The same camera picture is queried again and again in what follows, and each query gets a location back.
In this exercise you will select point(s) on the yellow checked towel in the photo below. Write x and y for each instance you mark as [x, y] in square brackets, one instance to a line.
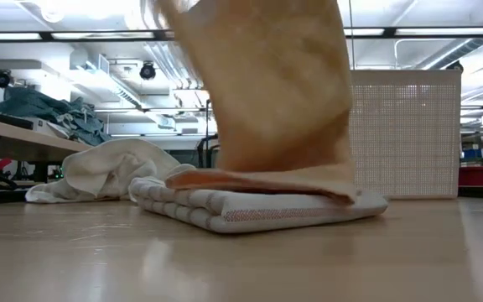
[275, 105]

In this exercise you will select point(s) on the white towel with red stripes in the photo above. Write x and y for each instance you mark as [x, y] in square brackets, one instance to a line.
[266, 214]

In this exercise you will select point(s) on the crumpled cream towel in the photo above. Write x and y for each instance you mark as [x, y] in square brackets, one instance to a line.
[107, 168]

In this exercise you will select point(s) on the black ceiling spotlight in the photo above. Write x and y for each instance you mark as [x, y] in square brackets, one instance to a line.
[2, 79]
[147, 71]

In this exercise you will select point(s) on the white perforated plastic basket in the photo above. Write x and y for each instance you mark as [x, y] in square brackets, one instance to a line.
[409, 134]

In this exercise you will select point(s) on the long ceiling light fixture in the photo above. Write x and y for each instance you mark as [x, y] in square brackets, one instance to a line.
[388, 31]

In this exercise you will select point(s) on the white box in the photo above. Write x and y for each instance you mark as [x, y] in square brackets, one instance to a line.
[44, 126]

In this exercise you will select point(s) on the pile of blue clothes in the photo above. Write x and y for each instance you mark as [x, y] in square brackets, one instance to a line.
[36, 105]

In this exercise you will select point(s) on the wooden workbench with steel frame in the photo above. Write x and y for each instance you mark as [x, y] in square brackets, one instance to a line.
[23, 140]

